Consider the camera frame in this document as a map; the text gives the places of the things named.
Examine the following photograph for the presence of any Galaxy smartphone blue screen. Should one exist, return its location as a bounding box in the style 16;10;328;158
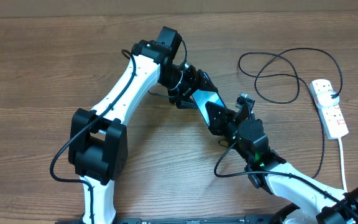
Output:
192;90;226;126

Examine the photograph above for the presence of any black USB charger cable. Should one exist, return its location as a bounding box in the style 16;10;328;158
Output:
237;47;344;179

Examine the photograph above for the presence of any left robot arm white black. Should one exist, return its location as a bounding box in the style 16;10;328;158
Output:
50;27;224;223

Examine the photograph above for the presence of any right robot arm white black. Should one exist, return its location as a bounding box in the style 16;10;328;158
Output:
205;102;358;223

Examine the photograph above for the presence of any white charger plug adapter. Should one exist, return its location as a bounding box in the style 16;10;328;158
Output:
314;90;340;109

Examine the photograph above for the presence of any white power strip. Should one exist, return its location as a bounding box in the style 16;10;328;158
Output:
310;79;349;139

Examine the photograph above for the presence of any white power strip cord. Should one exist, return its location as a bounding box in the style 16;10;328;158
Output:
337;138;349;192

